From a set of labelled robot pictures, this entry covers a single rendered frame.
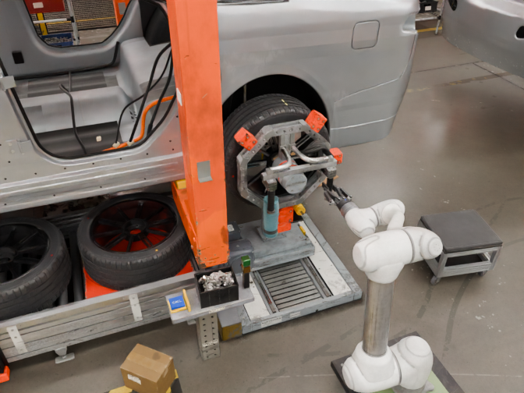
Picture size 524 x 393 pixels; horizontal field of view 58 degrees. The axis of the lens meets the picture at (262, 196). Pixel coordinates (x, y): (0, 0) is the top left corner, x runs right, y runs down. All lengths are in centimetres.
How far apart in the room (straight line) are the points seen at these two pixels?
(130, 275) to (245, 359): 79
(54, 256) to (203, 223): 91
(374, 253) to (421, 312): 148
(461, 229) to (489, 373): 88
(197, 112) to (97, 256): 112
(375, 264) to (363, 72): 148
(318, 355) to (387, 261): 120
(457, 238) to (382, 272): 149
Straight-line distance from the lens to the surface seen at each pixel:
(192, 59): 194
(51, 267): 282
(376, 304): 192
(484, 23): 469
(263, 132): 252
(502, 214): 419
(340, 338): 295
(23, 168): 271
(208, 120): 206
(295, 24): 264
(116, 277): 279
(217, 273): 247
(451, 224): 335
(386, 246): 177
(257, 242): 313
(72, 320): 278
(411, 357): 219
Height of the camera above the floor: 233
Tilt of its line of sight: 37 degrees down
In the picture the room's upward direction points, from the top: 1 degrees clockwise
